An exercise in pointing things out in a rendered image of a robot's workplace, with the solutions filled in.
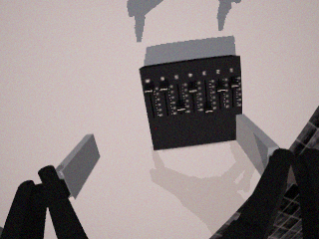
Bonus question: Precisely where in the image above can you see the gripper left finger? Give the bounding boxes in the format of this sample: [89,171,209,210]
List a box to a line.
[0,133,100,239]

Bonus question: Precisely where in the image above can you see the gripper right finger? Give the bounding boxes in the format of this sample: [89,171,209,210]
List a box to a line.
[220,114,319,239]

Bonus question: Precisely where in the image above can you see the black lighting desk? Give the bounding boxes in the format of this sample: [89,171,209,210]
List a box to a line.
[139,55,242,150]

